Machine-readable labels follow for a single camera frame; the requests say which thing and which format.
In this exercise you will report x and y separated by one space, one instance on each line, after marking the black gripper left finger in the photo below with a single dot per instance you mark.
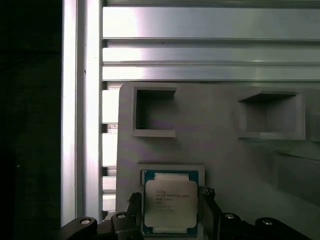
125 227

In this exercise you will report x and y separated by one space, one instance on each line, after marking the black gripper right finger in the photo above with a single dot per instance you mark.
232 227

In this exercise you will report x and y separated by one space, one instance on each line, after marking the silver CPU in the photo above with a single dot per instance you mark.
170 200

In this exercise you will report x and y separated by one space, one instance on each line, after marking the grey parts rack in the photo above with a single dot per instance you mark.
212 150

